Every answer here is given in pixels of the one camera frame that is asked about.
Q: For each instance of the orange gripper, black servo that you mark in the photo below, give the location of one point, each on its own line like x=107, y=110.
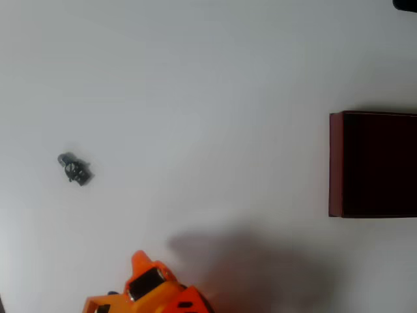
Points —
x=145, y=281

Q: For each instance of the small dark toy object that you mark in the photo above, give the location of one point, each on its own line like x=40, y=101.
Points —
x=76, y=170

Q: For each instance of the yellow-orange robot arm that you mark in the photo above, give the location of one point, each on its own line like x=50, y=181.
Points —
x=182, y=300

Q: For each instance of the dark red open box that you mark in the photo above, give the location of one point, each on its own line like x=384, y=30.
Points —
x=374, y=166

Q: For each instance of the black object at table edge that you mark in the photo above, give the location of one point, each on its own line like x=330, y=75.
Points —
x=405, y=4

